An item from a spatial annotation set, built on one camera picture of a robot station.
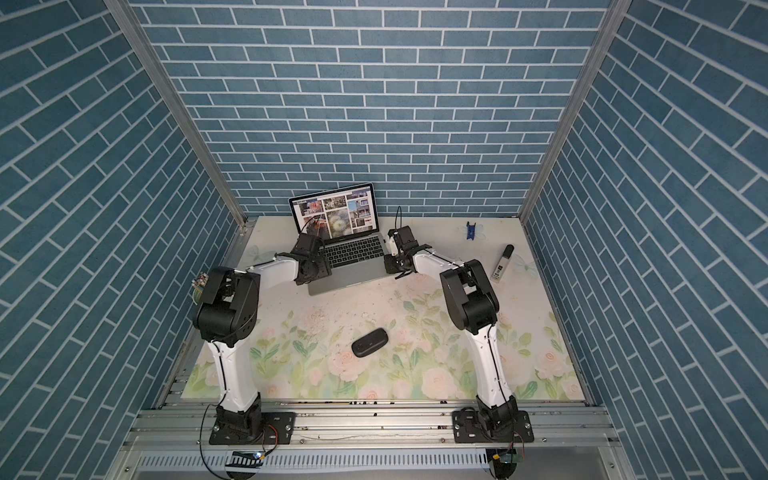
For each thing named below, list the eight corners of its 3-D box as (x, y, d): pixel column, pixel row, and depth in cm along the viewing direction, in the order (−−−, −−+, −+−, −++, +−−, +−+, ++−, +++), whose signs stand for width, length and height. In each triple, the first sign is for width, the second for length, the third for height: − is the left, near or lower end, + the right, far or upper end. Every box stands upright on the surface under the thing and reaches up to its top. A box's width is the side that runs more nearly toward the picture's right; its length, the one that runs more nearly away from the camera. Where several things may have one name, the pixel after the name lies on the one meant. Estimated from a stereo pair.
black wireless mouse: (355, 359, 87) (354, 356, 85) (349, 347, 89) (348, 344, 87) (390, 340, 91) (390, 337, 89) (383, 329, 93) (383, 325, 91)
